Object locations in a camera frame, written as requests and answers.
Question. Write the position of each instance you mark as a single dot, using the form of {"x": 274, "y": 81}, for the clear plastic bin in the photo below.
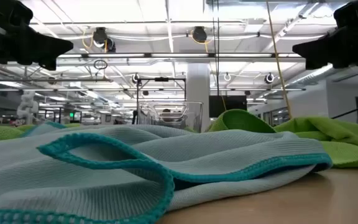
{"x": 172, "y": 118}

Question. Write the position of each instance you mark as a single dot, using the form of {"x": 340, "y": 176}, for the ceiling light strip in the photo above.
{"x": 179, "y": 55}

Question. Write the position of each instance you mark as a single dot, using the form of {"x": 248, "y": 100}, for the white robot figure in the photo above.
{"x": 27, "y": 107}

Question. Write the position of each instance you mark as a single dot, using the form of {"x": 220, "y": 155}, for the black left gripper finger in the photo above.
{"x": 45, "y": 46}
{"x": 51, "y": 64}

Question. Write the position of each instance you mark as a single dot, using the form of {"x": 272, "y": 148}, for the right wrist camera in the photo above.
{"x": 346, "y": 14}

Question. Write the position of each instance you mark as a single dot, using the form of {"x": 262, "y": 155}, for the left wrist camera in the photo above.
{"x": 17, "y": 12}

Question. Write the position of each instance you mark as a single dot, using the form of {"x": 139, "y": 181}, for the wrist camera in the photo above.
{"x": 346, "y": 14}
{"x": 17, "y": 12}

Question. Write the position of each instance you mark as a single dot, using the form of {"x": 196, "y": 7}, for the light blue microfiber towel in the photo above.
{"x": 228, "y": 155}
{"x": 104, "y": 129}

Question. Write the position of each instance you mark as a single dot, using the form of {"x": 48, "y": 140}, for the white building column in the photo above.
{"x": 198, "y": 84}

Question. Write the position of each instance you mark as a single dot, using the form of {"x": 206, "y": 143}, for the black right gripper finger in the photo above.
{"x": 317, "y": 65}
{"x": 319, "y": 48}

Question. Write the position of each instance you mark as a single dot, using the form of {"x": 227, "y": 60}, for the black wall screen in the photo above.
{"x": 235, "y": 104}

